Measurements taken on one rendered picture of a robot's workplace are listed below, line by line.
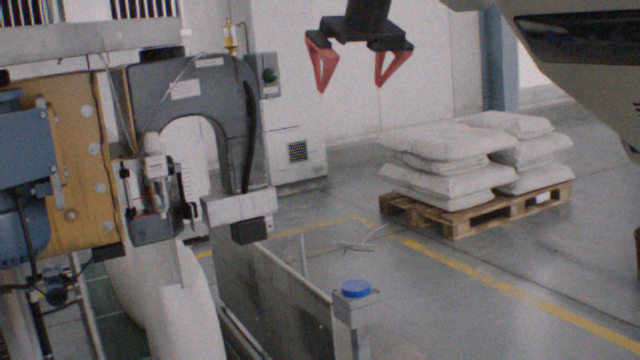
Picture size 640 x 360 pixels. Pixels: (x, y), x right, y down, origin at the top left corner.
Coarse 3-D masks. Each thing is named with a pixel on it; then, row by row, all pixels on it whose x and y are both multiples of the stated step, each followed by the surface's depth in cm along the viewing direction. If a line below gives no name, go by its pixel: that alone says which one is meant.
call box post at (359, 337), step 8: (360, 328) 117; (352, 336) 119; (360, 336) 118; (368, 336) 119; (352, 344) 120; (360, 344) 118; (368, 344) 119; (352, 352) 121; (360, 352) 118; (368, 352) 119
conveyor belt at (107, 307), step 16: (96, 272) 262; (96, 288) 244; (112, 288) 243; (96, 304) 228; (112, 304) 227; (96, 320) 214; (112, 320) 213; (128, 320) 212; (112, 336) 201; (128, 336) 200; (144, 336) 199; (112, 352) 189; (128, 352) 189; (144, 352) 188
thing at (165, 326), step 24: (144, 264) 149; (168, 264) 141; (192, 264) 146; (144, 288) 140; (168, 288) 135; (192, 288) 137; (144, 312) 149; (168, 312) 134; (192, 312) 137; (168, 336) 136; (192, 336) 137; (216, 336) 141
